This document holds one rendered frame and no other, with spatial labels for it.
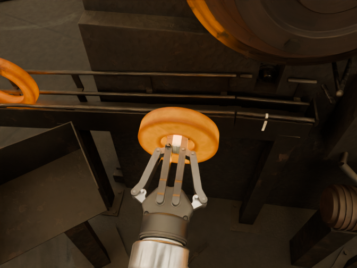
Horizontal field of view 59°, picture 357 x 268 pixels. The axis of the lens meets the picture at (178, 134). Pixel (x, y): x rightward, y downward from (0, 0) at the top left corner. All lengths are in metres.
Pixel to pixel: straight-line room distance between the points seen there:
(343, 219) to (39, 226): 0.78
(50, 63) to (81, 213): 1.48
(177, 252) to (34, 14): 2.34
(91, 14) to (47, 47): 1.46
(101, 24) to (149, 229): 0.51
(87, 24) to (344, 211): 0.82
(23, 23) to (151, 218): 2.22
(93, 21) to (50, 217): 0.48
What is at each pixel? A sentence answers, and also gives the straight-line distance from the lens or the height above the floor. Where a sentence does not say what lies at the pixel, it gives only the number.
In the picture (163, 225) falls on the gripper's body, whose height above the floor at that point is 0.87.
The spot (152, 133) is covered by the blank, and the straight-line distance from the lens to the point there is 0.57.
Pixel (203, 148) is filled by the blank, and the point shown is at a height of 0.83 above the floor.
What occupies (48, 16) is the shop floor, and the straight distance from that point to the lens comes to 2.57.
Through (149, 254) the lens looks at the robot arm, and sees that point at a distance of 0.46.
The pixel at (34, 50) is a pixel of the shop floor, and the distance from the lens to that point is 2.30.
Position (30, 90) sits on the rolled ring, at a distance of 0.95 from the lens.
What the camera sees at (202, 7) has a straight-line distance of 0.61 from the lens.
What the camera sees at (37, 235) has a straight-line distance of 0.83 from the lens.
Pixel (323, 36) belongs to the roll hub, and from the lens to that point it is 0.56.
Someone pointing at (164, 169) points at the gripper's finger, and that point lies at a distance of 0.54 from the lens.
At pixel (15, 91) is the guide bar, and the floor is 0.64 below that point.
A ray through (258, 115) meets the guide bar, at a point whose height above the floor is 0.71.
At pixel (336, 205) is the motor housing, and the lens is 0.97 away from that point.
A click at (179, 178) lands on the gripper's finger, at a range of 0.53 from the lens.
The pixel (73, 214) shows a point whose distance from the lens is 0.81.
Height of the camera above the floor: 1.32
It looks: 54 degrees down
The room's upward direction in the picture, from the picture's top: straight up
